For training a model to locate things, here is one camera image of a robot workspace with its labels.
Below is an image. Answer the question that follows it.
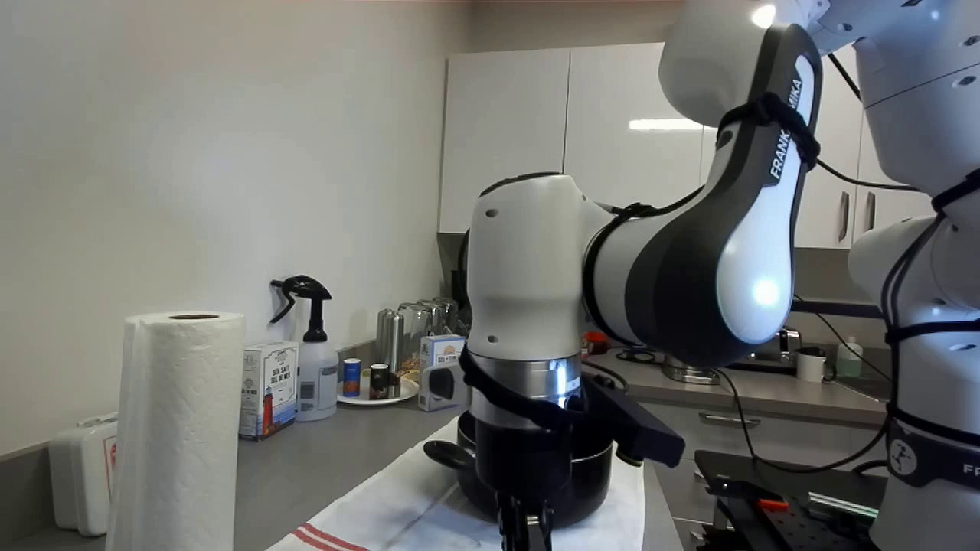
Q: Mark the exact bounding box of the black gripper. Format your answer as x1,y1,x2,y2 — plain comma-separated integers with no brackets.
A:
471,403,588,551

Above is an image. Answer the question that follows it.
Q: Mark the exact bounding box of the black cooking pot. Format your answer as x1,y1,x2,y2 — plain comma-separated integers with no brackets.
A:
420,411,618,533

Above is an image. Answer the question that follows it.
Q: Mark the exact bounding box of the white towel with red stripes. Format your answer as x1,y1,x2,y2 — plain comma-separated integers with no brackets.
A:
265,414,652,551

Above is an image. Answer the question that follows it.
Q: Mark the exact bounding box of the blue and white carton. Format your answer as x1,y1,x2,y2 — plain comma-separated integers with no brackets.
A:
417,331,469,414

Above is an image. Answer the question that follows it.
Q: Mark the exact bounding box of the round plate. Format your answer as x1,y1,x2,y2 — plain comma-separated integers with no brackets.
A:
332,377,423,411

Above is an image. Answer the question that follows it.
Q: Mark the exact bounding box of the small dark jar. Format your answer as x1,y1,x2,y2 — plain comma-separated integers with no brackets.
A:
368,362,396,402

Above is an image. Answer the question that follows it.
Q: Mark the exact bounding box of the small jar with blue label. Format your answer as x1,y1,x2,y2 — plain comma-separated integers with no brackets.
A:
340,353,365,402

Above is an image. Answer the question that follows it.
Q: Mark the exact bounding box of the black base platform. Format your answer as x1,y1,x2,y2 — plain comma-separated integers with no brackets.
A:
693,446,890,551

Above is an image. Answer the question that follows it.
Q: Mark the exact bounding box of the clear spray bottle black nozzle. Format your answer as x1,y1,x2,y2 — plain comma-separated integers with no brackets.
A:
269,271,343,422

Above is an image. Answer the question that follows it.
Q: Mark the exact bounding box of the white box with red print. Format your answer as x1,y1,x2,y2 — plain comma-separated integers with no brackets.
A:
238,339,301,441

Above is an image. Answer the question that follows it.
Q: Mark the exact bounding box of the silver toaster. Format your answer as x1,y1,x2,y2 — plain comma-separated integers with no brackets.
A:
750,328,806,372

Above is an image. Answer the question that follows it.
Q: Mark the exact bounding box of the white cup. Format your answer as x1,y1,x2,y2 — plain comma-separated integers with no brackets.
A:
793,349,828,386

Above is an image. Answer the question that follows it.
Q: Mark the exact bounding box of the white paper towel roll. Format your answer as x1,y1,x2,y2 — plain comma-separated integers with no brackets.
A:
105,308,247,551

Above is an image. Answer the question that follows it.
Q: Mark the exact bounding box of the pale green bottle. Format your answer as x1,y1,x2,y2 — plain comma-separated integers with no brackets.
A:
837,332,866,382

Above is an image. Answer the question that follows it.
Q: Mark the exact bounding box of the white napkin holder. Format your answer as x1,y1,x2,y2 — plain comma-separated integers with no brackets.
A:
43,411,120,541

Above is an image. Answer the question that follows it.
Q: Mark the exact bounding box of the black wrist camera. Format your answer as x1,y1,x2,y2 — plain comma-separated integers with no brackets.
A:
578,372,688,470

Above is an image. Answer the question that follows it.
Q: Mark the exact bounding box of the black power cable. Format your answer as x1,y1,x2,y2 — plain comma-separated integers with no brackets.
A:
714,368,890,479

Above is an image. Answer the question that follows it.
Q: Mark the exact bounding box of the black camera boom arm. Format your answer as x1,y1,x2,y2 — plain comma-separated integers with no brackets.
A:
789,289,888,321

